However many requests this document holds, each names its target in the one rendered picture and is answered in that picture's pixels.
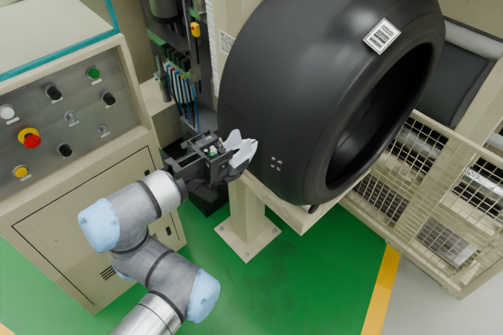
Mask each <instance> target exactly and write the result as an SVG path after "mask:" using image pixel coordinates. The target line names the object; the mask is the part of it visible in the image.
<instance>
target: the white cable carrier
mask: <svg viewBox="0 0 503 335"><path fill-rule="evenodd" d="M205 2H206V12H207V18H208V20H207V23H208V28H209V29H208V33H209V38H210V39H209V40H210V51H211V52H210V54H211V59H212V60H211V62H212V67H213V78H214V80H213V82H214V83H213V84H214V86H215V87H214V89H215V90H214V91H215V96H216V97H217V98H218V96H219V73H218V64H217V55H216V39H215V30H214V21H213V4H212V0H205Z"/></svg>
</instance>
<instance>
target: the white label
mask: <svg viewBox="0 0 503 335"><path fill-rule="evenodd" d="M400 33H401V32H400V31H398V30H397V29H396V28H395V27H394V26H393V25H392V24H391V23H390V22H388V21H387V20H386V19H383V20H382V21H381V22H380V23H379V24H378V25H377V26H376V27H375V28H374V29H373V30H372V31H371V32H370V33H369V34H368V35H367V37H366V38H365V39H364V40H363V41H365V42H366V44H368V45H369V46H370V47H371V48H372V49H373V50H374V51H376V52H377V53H378V54H379V55H380V54H381V53H382V52H383V51H384V50H385V49H386V48H387V47H388V46H389V45H390V44H391V43H392V41H393V40H394V39H395V38H396V37H397V36H398V35H399V34H400Z"/></svg>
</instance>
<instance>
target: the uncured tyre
mask: <svg viewBox="0 0 503 335"><path fill-rule="evenodd" d="M383 19H386V20H387V21H388V22H390V23H391V24H392V25H393V26H394V27H395V28H396V29H397V30H398V31H400V32H401V33H400V34H399V35H398V36H397V37H396V38H395V39H394V40H393V41H392V43H391V44H390V45H389V46H388V47H387V48H386V49H385V50H384V51H383V52H382V53H381V54H380V55H379V54H378V53H377V52H376V51H374V50H373V49H372V48H371V47H370V46H369V45H368V44H366V42H365V41H363V40H364V39H365V38H366V37H367V35H368V34H369V33H370V32H371V31H372V30H373V29H374V28H375V27H376V26H377V25H378V24H379V23H380V22H381V21H382V20H383ZM445 33H446V28H445V22H444V19H443V16H442V12H441V9H440V6H439V2H438V0H263V1H262V2H261V3H260V4H259V5H258V6H257V7H256V8H255V10H254V11H253V12H252V14H251V15H250V17H249V18H248V19H247V20H246V22H245V24H244V26H243V27H242V28H241V30H240V32H239V34H238V35H237V38H236V40H235V41H234V44H233V45H232V47H231V50H230V52H229V54H228V57H227V60H226V62H225V65H224V69H223V71H222V77H221V80H220V85H219V96H218V104H217V123H218V129H219V134H220V137H221V139H222V141H223V143H224V142H226V140H227V139H228V137H229V135H230V133H231V132H232V131H233V130H235V129H238V130H239V131H240V135H241V138H242V140H245V139H255V140H256V141H257V149H256V151H255V154H254V155H253V157H252V159H251V161H250V162H249V165H248V167H247V168H246V170H248V171H249V172H250V173H251V174H252V175H253V176H255V177H256V178H257V179H258V180H259V181H261V182H262V183H263V184H264V185H265V186H266V187H267V188H268V189H269V190H270V191H272V192H273V193H274V194H275V195H276V196H278V197H279V198H280V199H282V200H284V201H286V202H288V203H291V204H293V205H295V206H310V205H320V204H324V203H327V202H329V201H330V200H333V199H335V198H336V197H337V196H339V195H340V194H342V193H343V192H345V191H346V190H347V189H348V188H349V187H350V186H351V185H352V184H354V183H355V182H356V181H357V180H358V179H359V178H360V177H361V176H362V175H363V174H364V173H365V172H366V171H367V170H368V169H369V168H370V167H371V165H372V164H373V163H374V162H375V161H376V160H377V159H378V158H379V157H380V156H381V154H382V153H383V152H384V150H385V149H386V148H387V146H388V145H389V144H390V143H391V142H392V140H393V139H394V137H395V136H396V135H397V133H398V132H399V131H400V129H401V128H402V126H403V125H404V123H405V122H406V121H407V119H408V117H409V116H410V114H411V113H412V111H413V110H414V108H415V107H416V105H417V103H418V101H419V100H420V98H421V96H422V94H423V92H424V91H425V89H426V87H427V85H428V83H429V81H430V79H431V77H432V75H433V73H434V70H435V69H436V66H437V64H438V62H439V58H440V55H441V53H442V49H443V46H444V42H445ZM225 103H226V104H228V105H229V106H230V107H232V109H234V110H235V111H237V112H238V113H239V114H241V115H242V116H243V117H244V118H245V119H246V120H244V119H243V118H242V117H241V116H239V115H238V114H237V113H236V112H234V111H233V110H232V109H230V108H229V107H227V106H226V104H225ZM271 154H273V155H274V156H276V157H278V158H280V159H282V160H284V164H283V168H282V172H281V173H279V172H278V171H276V170H273V169H272V168H271V167H270V166H269V163H270V158H271Z"/></svg>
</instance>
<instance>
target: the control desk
mask: <svg viewBox="0 0 503 335"><path fill-rule="evenodd" d="M162 168H164V166H163V163H162V159H161V156H160V153H159V149H158V146H157V143H156V139H155V136H154V133H153V130H152V126H151V123H150V118H149V116H148V113H147V109H146V106H145V103H144V99H143V96H142V93H141V89H140V86H139V83H138V79H137V76H136V74H135V69H134V66H133V64H132V59H131V57H130V53H129V50H128V47H127V44H126V40H125V36H123V35H122V34H121V33H119V34H116V35H114V36H111V37H108V38H106V39H105V40H101V41H99V42H97V43H94V44H92V45H90V46H86V47H85V48H83V49H80V50H77V51H75V52H72V53H70V54H68V55H65V56H63V57H60V58H58V59H55V60H54V61H50V62H48V63H46V64H43V65H41V66H39V67H35V68H34V69H32V70H29V71H26V72H24V73H21V74H19V75H17V76H14V77H12V78H10V79H7V80H4V81H3V82H0V235H1V236H2V237H3V238H4V239H6V240H7V241H8V242H9V243H10V244H12V245H13V246H14V247H15V248H16V249H17V250H18V251H19V252H20V253H21V254H23V255H24V256H25V257H26V258H27V259H29V260H30V261H31V262H32V263H33V264H34V265H36V266H37V267H38V268H39V269H40V270H41V271H42V272H43V273H44V274H45V275H46V276H48V277H49V278H50V279H51V280H52V281H54V282H55V283H56V284H57V285H58V286H60V287H61V288H62V289H63V290H64V291H65V292H66V293H67V294H68V295H69V296H70V297H72V298H73V299H74V300H75V301H76V302H78V303H79V304H80V305H81V306H82V307H84V308H85V309H86V310H87V311H88V312H89V313H90V314H91V315H92V316H95V315H96V314H97V313H98V312H99V311H101V310H102V309H103V308H105V307H106V306H107V305H109V304H110V303H111V302H113V300H115V299H116V298H118V297H119V296H120V295H122V294H123V293H124V292H125V291H127V290H128V289H129V288H130V287H132V286H133V285H134V284H136V283H137V282H138V281H136V280H125V279H123V278H122V277H120V276H119V275H118V274H117V272H116V271H115V270H114V269H113V267H112V264H111V263H110V259H109V254H108V251H105V252H103V253H97V252H96V251H95V250H94V249H93V248H92V246H91V244H90V243H89V241H88V240H87V238H86V237H85V234H84V233H83V231H82V229H81V227H80V226H79V222H78V215H79V213H80V212H81V211H82V210H84V209H86V208H88V207H89V206H91V205H93V204H94V203H96V202H97V201H98V200H99V199H101V198H105V197H108V196H109V195H110V194H113V193H115V192H116V191H119V190H120V189H122V188H124V187H126V186H128V185H130V184H131V183H133V182H135V181H137V180H139V179H141V178H143V177H145V176H147V175H148V174H150V173H153V172H154V171H156V170H160V169H162ZM147 226H148V229H149V234H150V235H151V236H152V237H154V238H155V239H157V240H159V241H160V242H161V243H163V244H164V245H166V246H168V247H169V248H170V249H172V250H174V251H175V252H177V251H178V250H179V249H181V248H182V247H183V246H184V245H186V244H187V242H186V237H185V235H184V232H183V228H182V225H181V223H180V218H179V215H178V212H177V208H176V209H174V210H172V211H171V212H169V213H168V214H166V215H164V216H162V217H161V218H159V219H157V220H156V221H154V222H153V223H151V224H149V225H147Z"/></svg>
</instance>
